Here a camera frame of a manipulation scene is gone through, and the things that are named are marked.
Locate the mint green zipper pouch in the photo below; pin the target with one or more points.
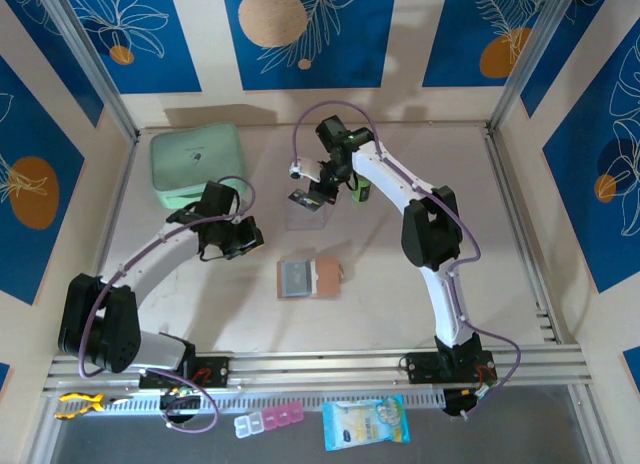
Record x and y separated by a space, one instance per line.
190 154

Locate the pink white pill organizer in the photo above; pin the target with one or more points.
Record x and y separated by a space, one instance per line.
270 418

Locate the aluminium front rail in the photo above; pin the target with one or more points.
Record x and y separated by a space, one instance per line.
310 366

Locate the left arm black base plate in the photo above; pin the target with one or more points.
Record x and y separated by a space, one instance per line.
215 371

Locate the clear acrylic card stand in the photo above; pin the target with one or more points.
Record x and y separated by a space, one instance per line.
305 221

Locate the aluminium corner post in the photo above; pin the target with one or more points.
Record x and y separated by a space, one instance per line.
89 59
534 59

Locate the blue floral wall poster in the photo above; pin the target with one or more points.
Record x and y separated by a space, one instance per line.
50 259
4 376
165 59
450 44
60 56
575 49
350 59
632 364
590 209

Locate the blue snack packet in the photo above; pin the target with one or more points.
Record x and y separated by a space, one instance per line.
360 426

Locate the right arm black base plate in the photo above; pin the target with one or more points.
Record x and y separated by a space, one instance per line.
420 366

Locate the aluminium side rail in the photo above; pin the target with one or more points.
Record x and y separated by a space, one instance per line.
118 204
514 204

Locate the green cylindrical can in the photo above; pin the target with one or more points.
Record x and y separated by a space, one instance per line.
361 191

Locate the dark credit card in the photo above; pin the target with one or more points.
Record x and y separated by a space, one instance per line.
301 200

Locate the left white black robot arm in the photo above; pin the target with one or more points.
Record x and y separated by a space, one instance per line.
165 256

